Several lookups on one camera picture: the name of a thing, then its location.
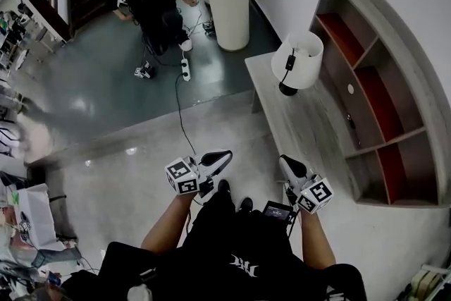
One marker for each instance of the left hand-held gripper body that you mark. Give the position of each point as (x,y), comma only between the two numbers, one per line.
(183,178)

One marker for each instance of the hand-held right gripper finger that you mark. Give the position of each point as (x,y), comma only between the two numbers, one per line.
(288,174)
(296,167)

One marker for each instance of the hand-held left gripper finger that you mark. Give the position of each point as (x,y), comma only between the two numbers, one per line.
(215,156)
(216,170)

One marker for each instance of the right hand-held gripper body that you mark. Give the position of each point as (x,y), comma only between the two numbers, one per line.
(313,195)

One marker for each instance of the white table lamp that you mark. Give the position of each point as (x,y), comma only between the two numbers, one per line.
(303,70)

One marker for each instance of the person's right forearm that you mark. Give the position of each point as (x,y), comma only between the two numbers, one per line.
(317,239)

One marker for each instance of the person's left forearm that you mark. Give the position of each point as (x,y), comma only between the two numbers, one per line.
(165,225)

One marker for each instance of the grey wooden desk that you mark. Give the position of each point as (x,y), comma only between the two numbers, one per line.
(306,123)

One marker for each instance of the person's left black shoe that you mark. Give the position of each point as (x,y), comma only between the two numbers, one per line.
(223,185)

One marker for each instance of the person's black shoe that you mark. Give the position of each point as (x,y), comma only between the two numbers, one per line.
(223,185)
(246,204)

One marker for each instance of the person's black trousers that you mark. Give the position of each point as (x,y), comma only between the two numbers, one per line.
(222,208)

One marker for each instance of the black chest-mounted screen device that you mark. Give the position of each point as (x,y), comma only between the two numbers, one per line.
(276,211)

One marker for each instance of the person's right black shoe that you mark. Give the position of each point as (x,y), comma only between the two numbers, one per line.
(246,204)

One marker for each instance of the gray hutch shelf red backs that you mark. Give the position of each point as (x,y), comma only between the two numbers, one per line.
(338,109)

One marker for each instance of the person's black printed t-shirt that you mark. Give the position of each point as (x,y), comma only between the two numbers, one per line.
(218,250)

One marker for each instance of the white power strip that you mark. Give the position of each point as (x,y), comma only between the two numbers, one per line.
(185,69)

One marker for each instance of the small black floor device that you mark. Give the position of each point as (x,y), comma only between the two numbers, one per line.
(209,28)

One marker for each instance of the gray clothes pile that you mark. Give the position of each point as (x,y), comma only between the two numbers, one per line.
(60,255)

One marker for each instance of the white box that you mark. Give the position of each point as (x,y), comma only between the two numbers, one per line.
(37,218)

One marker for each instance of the white frame rack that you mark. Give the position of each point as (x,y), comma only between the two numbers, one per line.
(426,283)

